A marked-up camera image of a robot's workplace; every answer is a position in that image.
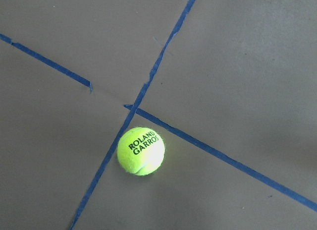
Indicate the Roland Garros yellow tennis ball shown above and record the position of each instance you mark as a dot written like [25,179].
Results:
[140,151]

